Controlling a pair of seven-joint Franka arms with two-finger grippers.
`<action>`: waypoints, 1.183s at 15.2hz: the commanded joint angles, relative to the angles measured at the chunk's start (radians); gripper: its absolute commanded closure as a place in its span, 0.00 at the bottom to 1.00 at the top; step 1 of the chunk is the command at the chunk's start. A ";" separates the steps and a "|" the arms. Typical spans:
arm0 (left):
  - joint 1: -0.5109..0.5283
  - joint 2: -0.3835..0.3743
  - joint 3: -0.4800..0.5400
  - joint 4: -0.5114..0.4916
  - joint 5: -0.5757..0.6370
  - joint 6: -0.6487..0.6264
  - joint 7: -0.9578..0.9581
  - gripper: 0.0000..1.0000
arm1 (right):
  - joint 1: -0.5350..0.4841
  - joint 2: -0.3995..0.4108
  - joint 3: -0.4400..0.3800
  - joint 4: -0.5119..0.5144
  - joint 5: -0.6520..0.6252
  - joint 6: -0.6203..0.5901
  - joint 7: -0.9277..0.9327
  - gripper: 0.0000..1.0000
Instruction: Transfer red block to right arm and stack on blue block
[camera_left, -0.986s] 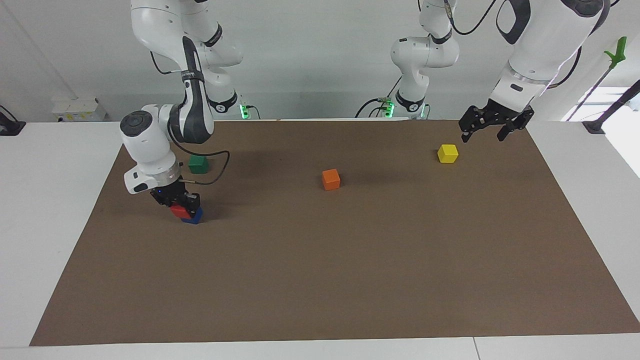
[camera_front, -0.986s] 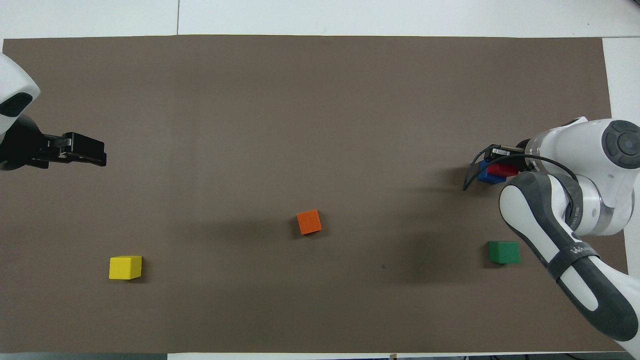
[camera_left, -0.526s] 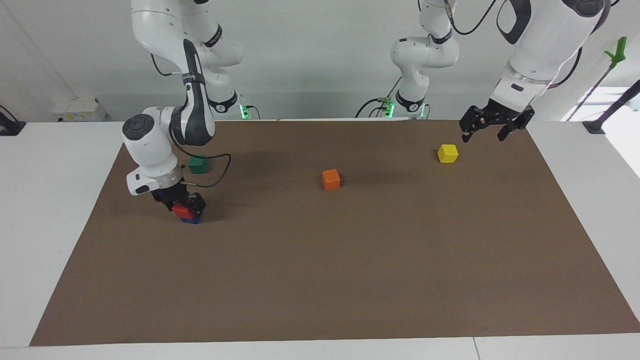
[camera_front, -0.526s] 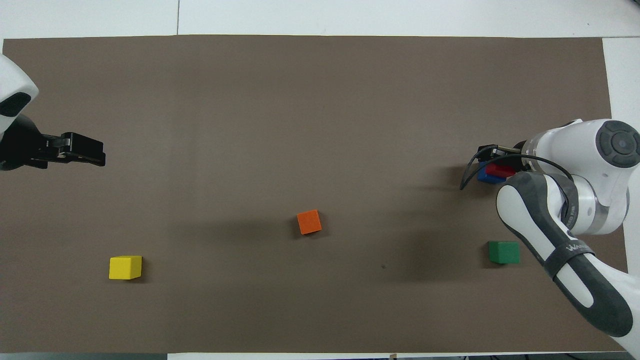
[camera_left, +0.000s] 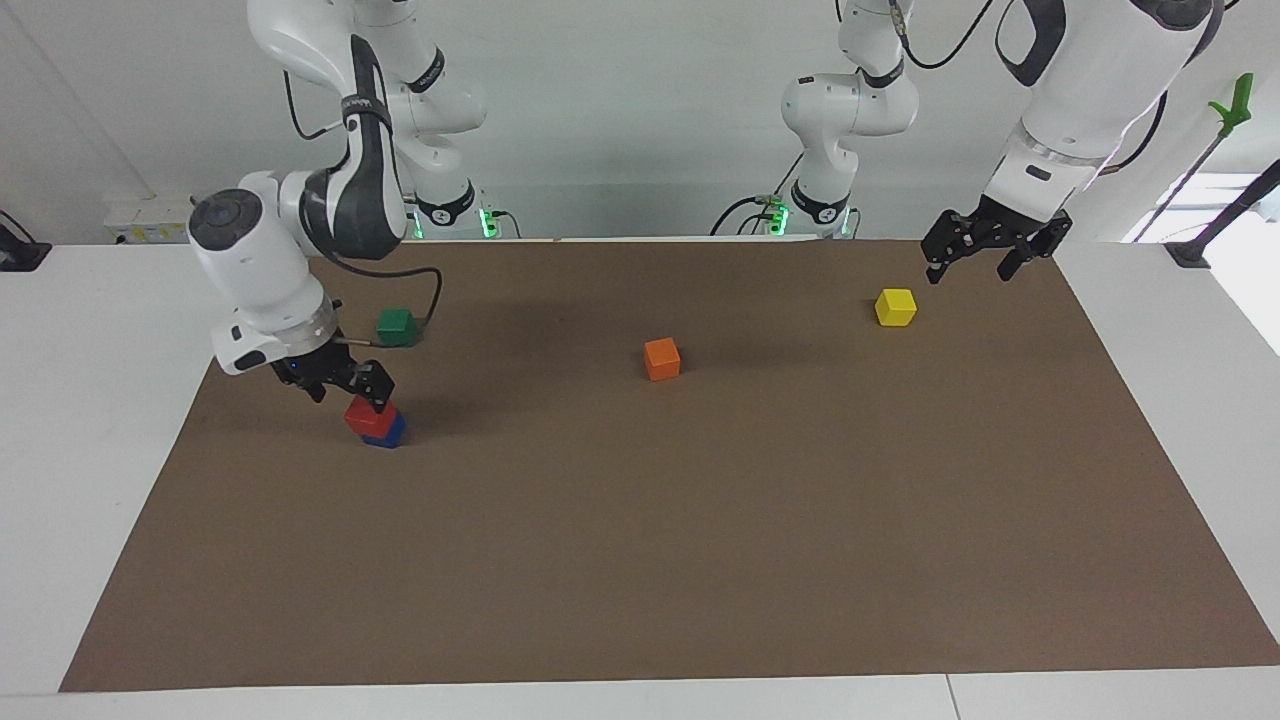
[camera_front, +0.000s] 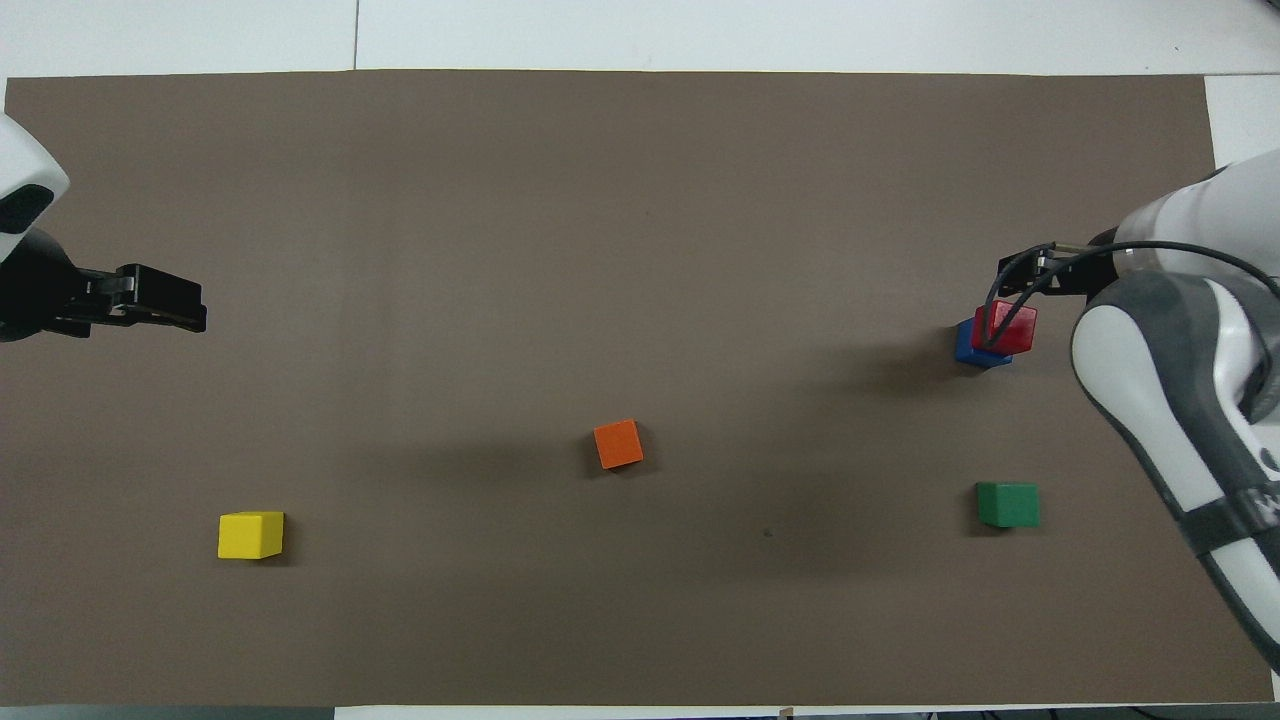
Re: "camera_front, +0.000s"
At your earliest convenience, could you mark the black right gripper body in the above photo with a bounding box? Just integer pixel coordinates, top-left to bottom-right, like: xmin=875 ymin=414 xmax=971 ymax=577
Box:
xmin=1040 ymin=234 xmax=1120 ymax=297

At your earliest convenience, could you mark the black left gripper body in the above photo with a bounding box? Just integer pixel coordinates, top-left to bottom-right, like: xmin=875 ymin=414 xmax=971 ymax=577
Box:
xmin=0 ymin=230 xmax=120 ymax=342

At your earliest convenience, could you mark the red wooden block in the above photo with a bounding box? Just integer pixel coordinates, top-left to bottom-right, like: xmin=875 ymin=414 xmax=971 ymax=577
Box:
xmin=971 ymin=300 xmax=1039 ymax=354

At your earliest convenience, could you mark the blue wooden block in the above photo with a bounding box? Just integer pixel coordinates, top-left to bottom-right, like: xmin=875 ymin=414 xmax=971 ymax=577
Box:
xmin=953 ymin=318 xmax=1014 ymax=370

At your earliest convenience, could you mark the green wooden block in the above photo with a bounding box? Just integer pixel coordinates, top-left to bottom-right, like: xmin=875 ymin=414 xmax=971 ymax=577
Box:
xmin=975 ymin=481 xmax=1042 ymax=530

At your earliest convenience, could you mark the yellow wooden block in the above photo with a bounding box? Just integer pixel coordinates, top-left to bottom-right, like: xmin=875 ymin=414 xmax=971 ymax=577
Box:
xmin=217 ymin=510 xmax=286 ymax=561

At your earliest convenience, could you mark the orange wooden block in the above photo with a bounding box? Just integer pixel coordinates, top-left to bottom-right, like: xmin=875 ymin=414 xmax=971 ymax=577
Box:
xmin=593 ymin=419 xmax=645 ymax=471

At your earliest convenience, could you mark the brown table mat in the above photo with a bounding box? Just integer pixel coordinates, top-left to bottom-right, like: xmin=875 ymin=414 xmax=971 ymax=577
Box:
xmin=0 ymin=68 xmax=1277 ymax=711

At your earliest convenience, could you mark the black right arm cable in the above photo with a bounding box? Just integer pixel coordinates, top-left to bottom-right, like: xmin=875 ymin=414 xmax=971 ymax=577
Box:
xmin=984 ymin=240 xmax=1280 ymax=353

